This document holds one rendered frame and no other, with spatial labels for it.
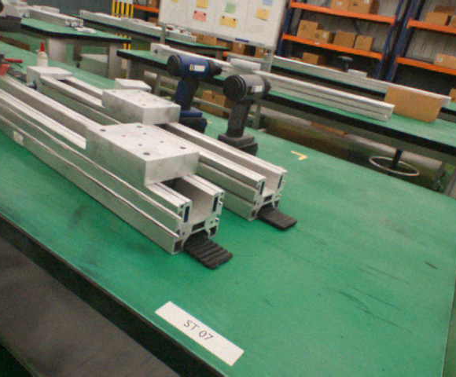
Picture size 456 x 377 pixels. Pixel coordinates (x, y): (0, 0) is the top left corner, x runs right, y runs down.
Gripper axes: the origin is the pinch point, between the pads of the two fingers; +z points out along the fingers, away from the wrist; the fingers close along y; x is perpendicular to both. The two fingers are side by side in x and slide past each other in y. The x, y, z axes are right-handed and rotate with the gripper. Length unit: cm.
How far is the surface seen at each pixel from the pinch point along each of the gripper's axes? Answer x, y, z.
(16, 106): -33.8, -5.4, -3.6
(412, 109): -61, 215, -2
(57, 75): -4.7, 18.7, -4.4
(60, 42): 214, 139, 13
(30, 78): 1.9, 13.9, -1.6
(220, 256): -89, -1, 4
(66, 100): -19.3, 13.6, -0.6
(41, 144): -43.0, -4.9, 1.9
